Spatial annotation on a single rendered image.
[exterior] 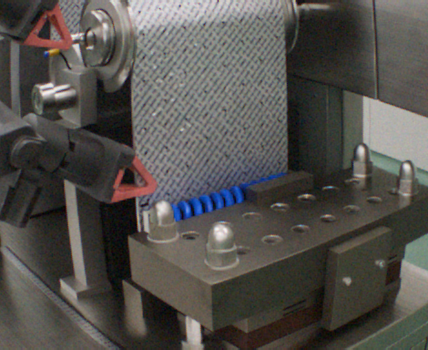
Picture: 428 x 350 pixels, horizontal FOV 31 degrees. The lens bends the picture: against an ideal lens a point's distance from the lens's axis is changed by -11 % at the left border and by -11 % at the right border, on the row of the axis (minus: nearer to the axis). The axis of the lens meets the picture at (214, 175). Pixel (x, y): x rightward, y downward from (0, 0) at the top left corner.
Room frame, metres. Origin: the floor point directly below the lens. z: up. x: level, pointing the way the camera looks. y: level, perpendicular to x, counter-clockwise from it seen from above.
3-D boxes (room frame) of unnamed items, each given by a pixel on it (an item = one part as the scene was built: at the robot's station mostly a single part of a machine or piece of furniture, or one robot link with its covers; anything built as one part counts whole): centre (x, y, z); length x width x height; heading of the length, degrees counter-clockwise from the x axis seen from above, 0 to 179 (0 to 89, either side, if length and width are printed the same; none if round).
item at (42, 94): (0.97, 0.21, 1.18); 0.04 x 0.02 x 0.04; 37
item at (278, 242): (0.94, -0.11, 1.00); 0.40 x 0.16 x 0.06; 127
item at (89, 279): (0.99, 0.18, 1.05); 0.06 x 0.05 x 0.31; 127
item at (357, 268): (0.88, -0.17, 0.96); 0.10 x 0.03 x 0.11; 127
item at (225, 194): (1.00, -0.02, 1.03); 0.21 x 0.04 x 0.03; 127
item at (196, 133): (1.01, 0.00, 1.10); 0.23 x 0.01 x 0.18; 127
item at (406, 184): (1.00, -0.26, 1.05); 0.04 x 0.04 x 0.04
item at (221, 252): (0.81, -0.01, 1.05); 0.04 x 0.04 x 0.04
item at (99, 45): (0.98, 0.14, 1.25); 0.07 x 0.02 x 0.07; 37
